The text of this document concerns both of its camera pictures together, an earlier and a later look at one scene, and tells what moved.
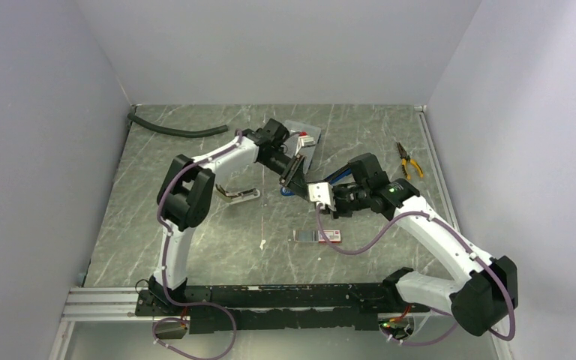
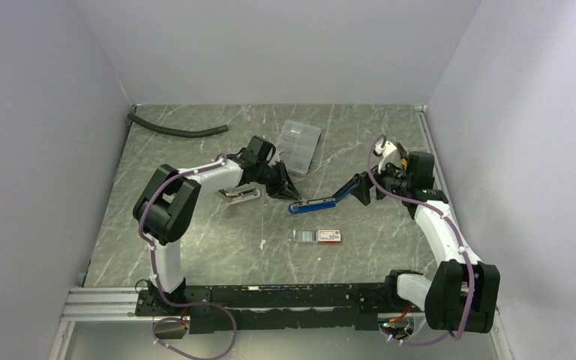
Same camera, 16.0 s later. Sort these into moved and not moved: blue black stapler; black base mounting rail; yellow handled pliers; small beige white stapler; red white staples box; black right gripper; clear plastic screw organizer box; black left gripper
Moved: black left gripper; blue black stapler; black right gripper
Not moved: yellow handled pliers; small beige white stapler; clear plastic screw organizer box; red white staples box; black base mounting rail
